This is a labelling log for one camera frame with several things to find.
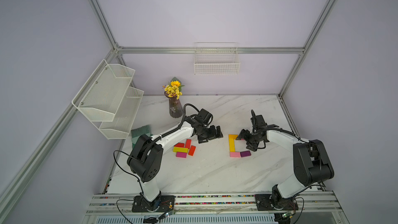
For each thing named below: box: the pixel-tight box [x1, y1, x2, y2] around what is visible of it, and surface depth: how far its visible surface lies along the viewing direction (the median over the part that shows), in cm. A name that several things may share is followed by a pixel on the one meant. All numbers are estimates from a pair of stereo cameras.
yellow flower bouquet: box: [162, 76, 186, 108], surface depth 92 cm
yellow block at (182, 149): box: [173, 146, 189, 153], surface depth 94 cm
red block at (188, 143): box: [185, 138, 192, 149], surface depth 95 cm
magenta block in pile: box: [176, 151, 188, 159], surface depth 92 cm
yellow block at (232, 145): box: [228, 138, 236, 153], surface depth 95 cm
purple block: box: [239, 150, 252, 158], surface depth 92 cm
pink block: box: [229, 151, 241, 158], surface depth 92 cm
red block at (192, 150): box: [188, 145, 197, 157], surface depth 93 cm
